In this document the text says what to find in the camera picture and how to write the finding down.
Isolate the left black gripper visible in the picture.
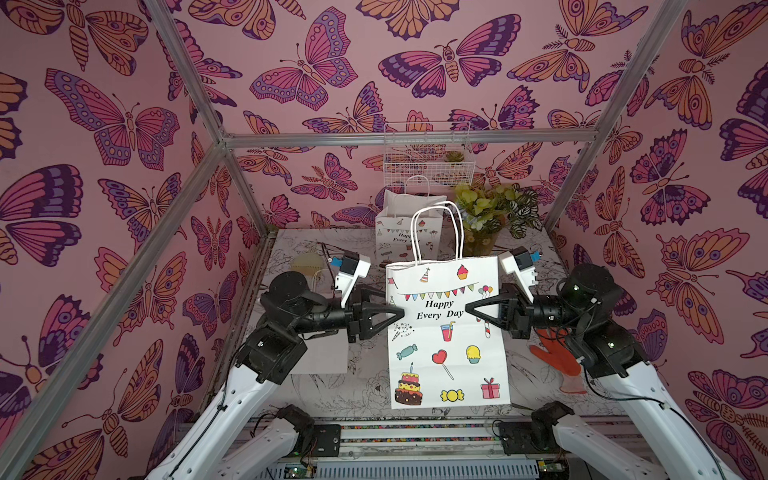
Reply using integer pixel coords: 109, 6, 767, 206
289, 287, 400, 348

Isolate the white paper bag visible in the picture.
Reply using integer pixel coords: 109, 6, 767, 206
291, 330, 349, 375
385, 201, 510, 410
374, 175, 447, 265

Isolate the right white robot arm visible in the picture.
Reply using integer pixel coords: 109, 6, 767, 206
465, 263, 738, 479

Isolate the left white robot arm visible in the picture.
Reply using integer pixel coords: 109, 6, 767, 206
146, 271, 405, 479

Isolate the tan straw hat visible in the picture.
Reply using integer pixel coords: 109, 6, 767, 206
290, 252, 326, 278

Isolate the red rubber glove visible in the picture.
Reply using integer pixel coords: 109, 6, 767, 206
529, 328, 587, 395

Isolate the green potted plant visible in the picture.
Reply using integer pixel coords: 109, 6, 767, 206
454, 182, 542, 256

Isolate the small succulent in basket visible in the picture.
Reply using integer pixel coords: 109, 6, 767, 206
444, 150, 465, 163

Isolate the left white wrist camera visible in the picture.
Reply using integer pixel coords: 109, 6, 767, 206
328, 251, 371, 308

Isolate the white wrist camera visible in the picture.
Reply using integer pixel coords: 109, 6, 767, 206
328, 251, 371, 308
498, 246, 538, 304

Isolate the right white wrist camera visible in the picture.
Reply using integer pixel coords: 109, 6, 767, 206
498, 246, 538, 304

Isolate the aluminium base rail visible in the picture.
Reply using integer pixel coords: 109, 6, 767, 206
167, 416, 679, 480

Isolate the white wire wall basket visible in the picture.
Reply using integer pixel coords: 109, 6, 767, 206
381, 130, 476, 189

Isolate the aluminium frame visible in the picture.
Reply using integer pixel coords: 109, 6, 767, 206
1, 1, 686, 479

